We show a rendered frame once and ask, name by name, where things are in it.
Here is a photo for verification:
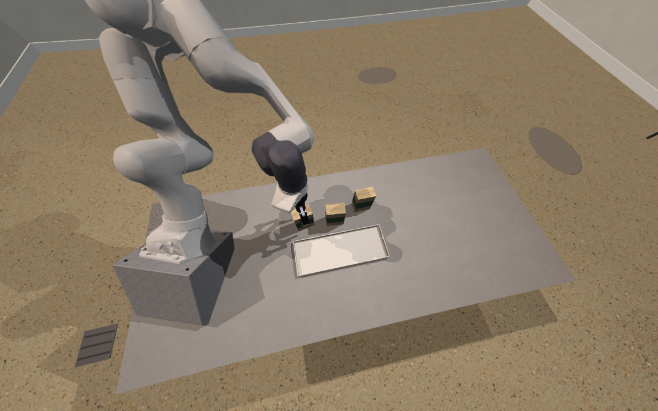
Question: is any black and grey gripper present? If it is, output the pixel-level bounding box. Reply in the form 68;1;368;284
295;193;309;227

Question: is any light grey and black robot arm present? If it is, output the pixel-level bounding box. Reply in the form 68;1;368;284
85;0;314;264

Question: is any tan rectangular block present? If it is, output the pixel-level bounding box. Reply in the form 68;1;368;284
291;204;315;231
326;203;346;226
351;187;376;212

